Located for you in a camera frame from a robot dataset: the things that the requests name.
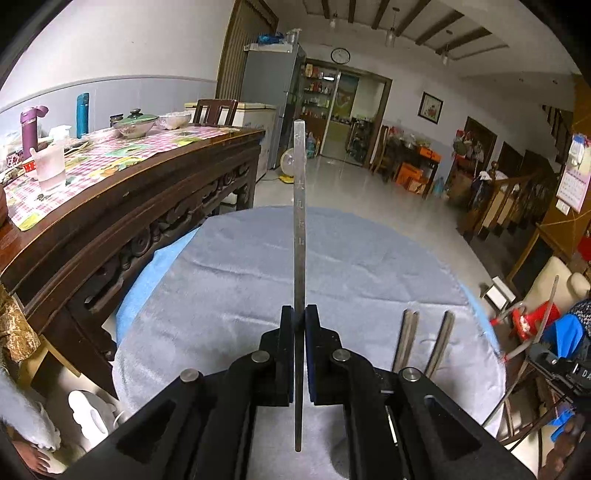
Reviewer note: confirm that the orange cardboard box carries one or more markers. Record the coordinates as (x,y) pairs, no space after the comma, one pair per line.
(411,177)

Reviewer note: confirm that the wooden chair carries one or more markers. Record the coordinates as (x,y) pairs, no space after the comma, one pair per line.
(214,113)

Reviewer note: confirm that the blue thermos bottle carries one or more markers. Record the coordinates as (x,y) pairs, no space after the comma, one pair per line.
(82,115)

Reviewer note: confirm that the engraved metal chopstick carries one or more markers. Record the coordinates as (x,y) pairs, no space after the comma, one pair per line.
(299,207)

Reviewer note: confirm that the clear plastic measuring jug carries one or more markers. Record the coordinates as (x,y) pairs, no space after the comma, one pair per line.
(51,166)

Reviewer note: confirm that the wooden side table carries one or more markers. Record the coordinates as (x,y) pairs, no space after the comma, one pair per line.
(406,147)

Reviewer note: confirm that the grey fuzzy cloth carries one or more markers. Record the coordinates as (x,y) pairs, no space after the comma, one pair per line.
(25,410)

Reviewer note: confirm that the white chest freezer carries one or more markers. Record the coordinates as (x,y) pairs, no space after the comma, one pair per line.
(258,134)

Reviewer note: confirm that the golden patterned cloth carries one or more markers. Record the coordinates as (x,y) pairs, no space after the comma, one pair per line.
(16,323)

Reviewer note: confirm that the grey refrigerator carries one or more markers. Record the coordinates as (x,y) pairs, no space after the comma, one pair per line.
(270,78)

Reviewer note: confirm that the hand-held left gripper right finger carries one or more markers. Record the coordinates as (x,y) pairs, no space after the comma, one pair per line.
(310,350)

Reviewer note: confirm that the carved dark wooden table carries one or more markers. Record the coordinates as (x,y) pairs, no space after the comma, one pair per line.
(115,203)

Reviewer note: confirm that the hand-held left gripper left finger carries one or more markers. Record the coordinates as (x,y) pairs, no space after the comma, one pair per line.
(286,323)

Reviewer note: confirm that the brown wooden door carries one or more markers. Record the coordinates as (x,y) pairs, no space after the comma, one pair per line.
(240,50)

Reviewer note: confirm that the white step stool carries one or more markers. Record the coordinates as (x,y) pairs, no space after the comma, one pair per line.
(498,293)

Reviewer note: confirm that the round wall clock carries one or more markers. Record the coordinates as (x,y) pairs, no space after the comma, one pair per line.
(340,55)

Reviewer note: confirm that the white plastic jug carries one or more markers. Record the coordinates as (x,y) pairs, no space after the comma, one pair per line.
(90,413)

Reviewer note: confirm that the light blue cloth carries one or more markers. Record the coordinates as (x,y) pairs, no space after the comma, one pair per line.
(152,277)

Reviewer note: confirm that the dark metal chopstick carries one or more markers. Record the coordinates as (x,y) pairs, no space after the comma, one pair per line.
(402,341)
(436,346)

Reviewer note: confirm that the plastic covered bowl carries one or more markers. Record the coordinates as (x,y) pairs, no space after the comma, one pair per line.
(174,120)

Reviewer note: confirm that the wall calendar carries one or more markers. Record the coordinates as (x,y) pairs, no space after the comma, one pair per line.
(575,180)

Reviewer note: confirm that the thin grey metal rod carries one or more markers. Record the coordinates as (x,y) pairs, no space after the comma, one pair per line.
(547,318)

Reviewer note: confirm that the checkered tablecloth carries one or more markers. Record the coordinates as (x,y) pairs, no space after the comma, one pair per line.
(115,152)

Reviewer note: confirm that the framed picture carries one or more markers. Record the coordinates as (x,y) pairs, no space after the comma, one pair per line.
(430,107)

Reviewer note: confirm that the metal rack cart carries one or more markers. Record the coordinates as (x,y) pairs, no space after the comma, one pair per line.
(360,141)

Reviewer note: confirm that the green lidded bowl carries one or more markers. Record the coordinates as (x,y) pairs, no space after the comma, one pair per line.
(136,124)

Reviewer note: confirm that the small white fan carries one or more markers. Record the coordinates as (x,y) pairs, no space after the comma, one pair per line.
(288,164)

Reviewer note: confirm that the grey towel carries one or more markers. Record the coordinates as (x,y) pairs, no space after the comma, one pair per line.
(231,286)

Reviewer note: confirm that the purple thermos bottle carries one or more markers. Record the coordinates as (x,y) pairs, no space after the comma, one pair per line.
(30,129)

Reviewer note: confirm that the red plastic stool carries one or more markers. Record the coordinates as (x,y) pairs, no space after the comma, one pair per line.
(526,318)

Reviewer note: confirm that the shelf with bottles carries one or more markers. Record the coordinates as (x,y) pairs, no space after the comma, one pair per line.
(318,92)

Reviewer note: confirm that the pendant lamp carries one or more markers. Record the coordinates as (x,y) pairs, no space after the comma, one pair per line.
(446,50)
(392,34)

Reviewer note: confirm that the wooden stair railing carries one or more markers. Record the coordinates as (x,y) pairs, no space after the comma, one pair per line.
(503,198)

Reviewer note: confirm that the beige chair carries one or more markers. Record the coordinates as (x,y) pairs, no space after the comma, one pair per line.
(551,281)

